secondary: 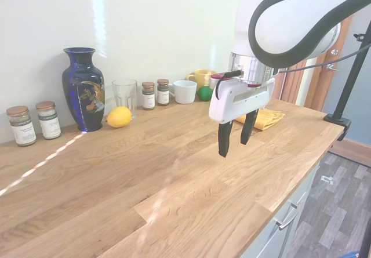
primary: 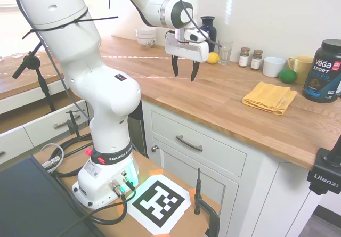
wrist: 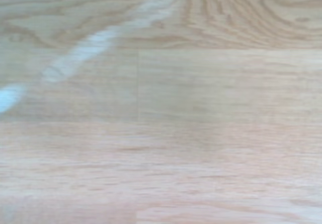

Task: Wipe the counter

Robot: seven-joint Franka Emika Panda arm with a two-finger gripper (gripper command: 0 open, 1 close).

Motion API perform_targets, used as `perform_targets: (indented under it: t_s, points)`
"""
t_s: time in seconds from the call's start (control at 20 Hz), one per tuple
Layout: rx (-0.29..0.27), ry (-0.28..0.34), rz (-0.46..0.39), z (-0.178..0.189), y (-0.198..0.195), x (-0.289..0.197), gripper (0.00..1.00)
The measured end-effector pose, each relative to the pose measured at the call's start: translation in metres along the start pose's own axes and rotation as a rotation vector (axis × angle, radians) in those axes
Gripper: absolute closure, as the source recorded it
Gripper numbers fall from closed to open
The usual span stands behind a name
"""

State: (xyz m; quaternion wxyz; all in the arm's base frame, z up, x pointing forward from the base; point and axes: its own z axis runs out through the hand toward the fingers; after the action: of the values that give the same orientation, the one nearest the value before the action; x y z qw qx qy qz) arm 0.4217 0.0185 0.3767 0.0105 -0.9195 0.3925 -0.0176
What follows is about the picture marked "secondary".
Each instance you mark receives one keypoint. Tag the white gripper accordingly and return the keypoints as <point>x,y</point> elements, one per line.
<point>232,101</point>

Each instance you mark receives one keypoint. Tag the yellow terry cloth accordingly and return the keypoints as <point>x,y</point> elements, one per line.
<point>268,119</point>

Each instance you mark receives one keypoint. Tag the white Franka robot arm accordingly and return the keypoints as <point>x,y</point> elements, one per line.
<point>278,17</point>

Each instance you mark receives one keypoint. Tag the green lime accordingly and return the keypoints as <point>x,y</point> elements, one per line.
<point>205,93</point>

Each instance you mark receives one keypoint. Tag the jar with red lid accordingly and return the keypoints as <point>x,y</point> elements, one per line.
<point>214,81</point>

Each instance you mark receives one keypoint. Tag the yellow ceramic mug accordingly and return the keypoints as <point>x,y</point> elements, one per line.
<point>203,77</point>

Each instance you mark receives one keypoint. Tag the white ceramic mug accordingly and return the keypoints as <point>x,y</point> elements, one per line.
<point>184,92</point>

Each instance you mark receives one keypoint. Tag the spice jar with brown lid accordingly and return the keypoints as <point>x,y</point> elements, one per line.
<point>148,96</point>
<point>163,92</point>

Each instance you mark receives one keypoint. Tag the grey cabinet drawer front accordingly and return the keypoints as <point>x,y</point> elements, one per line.
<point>287,211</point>

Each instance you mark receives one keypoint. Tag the wooden door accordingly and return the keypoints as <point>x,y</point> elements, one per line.
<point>324,72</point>

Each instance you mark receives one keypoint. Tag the clear drinking glass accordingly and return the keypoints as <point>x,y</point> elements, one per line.
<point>125,97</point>

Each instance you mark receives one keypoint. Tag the yellow lemon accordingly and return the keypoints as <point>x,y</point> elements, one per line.
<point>119,117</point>

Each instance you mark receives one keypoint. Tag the dark blue porcelain vase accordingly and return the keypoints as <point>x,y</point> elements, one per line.
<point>83,92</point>

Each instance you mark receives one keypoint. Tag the spice jar with copper lid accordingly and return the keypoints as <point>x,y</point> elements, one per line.
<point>48,120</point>
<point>22,126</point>

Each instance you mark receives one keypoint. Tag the black camera stand with clamp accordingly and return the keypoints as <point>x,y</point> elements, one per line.
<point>352,75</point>

